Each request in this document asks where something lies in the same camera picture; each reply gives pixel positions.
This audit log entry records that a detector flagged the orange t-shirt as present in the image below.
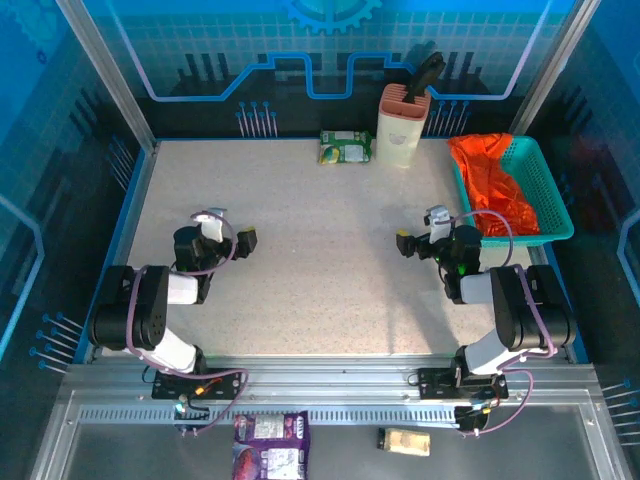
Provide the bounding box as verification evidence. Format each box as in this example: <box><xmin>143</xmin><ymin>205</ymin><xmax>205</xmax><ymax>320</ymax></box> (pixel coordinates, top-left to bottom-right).
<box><xmin>447</xmin><ymin>132</ymin><xmax>542</xmax><ymax>237</ymax></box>

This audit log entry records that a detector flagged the teal plastic basket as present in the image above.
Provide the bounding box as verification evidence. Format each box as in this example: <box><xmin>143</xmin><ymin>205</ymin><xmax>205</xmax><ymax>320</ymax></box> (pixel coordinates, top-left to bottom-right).
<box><xmin>447</xmin><ymin>134</ymin><xmax>575</xmax><ymax>250</ymax></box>

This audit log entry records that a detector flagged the cream knife block pink rim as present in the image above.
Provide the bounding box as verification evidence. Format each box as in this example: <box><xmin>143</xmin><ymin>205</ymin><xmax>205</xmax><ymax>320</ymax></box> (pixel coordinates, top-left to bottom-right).
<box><xmin>375</xmin><ymin>83</ymin><xmax>432</xmax><ymax>169</ymax></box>

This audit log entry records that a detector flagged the green snack packet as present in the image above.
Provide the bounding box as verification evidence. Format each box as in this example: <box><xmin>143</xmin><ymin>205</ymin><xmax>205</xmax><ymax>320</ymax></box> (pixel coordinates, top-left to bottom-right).
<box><xmin>318</xmin><ymin>129</ymin><xmax>374</xmax><ymax>165</ymax></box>

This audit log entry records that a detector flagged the small tan packet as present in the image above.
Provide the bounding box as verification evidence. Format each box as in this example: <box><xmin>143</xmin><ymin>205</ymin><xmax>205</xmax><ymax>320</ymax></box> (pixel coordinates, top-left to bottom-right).
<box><xmin>375</xmin><ymin>427</ymin><xmax>432</xmax><ymax>457</ymax></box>

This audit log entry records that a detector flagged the purple snack packet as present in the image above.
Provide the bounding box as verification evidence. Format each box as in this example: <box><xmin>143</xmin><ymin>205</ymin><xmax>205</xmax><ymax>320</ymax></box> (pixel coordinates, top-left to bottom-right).
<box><xmin>232</xmin><ymin>410</ymin><xmax>312</xmax><ymax>480</ymax></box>

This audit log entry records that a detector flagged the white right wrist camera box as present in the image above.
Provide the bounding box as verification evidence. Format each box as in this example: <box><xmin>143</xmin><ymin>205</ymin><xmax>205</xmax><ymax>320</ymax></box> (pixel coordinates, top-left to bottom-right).
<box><xmin>423</xmin><ymin>204</ymin><xmax>454</xmax><ymax>245</ymax></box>

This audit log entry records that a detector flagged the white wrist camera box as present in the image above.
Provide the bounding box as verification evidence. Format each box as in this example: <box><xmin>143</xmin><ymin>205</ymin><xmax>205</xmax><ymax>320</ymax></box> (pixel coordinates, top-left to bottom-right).
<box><xmin>423</xmin><ymin>204</ymin><xmax>454</xmax><ymax>245</ymax></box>
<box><xmin>191</xmin><ymin>207</ymin><xmax>229</xmax><ymax>244</ymax></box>

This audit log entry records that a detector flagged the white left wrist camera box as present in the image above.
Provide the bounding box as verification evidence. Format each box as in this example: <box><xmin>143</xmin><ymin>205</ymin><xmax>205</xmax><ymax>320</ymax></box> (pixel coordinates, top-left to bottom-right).
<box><xmin>191</xmin><ymin>207</ymin><xmax>229</xmax><ymax>244</ymax></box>

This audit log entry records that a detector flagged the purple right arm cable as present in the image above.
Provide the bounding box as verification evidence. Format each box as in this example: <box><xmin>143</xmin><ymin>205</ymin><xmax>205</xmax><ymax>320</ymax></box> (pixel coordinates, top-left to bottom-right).
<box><xmin>451</xmin><ymin>209</ymin><xmax>559</xmax><ymax>436</ymax></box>

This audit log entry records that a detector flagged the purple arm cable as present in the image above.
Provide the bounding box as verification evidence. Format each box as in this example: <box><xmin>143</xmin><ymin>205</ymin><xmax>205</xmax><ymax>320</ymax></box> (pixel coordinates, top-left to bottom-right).
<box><xmin>127</xmin><ymin>212</ymin><xmax>250</xmax><ymax>436</ymax></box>
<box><xmin>451</xmin><ymin>209</ymin><xmax>559</xmax><ymax>436</ymax></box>

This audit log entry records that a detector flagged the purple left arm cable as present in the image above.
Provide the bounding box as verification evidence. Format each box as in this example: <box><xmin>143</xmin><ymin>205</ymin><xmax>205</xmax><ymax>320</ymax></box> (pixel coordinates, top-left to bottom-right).
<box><xmin>127</xmin><ymin>212</ymin><xmax>250</xmax><ymax>436</ymax></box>

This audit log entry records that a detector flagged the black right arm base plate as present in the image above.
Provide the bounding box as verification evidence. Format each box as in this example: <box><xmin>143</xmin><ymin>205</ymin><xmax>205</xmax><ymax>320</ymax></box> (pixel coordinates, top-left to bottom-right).
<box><xmin>417</xmin><ymin>367</ymin><xmax>510</xmax><ymax>400</ymax></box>

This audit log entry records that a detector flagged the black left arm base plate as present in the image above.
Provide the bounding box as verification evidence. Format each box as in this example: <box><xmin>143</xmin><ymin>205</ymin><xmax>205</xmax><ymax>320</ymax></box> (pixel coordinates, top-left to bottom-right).
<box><xmin>151</xmin><ymin>367</ymin><xmax>249</xmax><ymax>401</ymax></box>

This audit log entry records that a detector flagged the aluminium mounting rail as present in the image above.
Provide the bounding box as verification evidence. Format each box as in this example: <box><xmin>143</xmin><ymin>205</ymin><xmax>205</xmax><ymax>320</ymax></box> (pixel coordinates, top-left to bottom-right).
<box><xmin>59</xmin><ymin>355</ymin><xmax>601</xmax><ymax>401</ymax></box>

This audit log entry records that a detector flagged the black knife handle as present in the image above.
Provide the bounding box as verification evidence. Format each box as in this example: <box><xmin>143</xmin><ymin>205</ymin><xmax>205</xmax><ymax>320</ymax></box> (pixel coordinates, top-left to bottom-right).
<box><xmin>403</xmin><ymin>51</ymin><xmax>446</xmax><ymax>105</ymax></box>

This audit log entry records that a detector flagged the slotted grey cable duct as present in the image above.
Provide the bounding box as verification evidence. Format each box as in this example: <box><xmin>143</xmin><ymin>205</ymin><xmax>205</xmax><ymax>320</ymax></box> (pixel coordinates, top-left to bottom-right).
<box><xmin>78</xmin><ymin>407</ymin><xmax>460</xmax><ymax>425</ymax></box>

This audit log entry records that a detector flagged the aluminium frame post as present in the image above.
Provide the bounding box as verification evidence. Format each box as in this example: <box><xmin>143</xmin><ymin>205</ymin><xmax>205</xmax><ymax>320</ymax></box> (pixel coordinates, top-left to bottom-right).
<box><xmin>54</xmin><ymin>0</ymin><xmax>160</xmax><ymax>154</ymax></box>
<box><xmin>508</xmin><ymin>0</ymin><xmax>600</xmax><ymax>137</ymax></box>

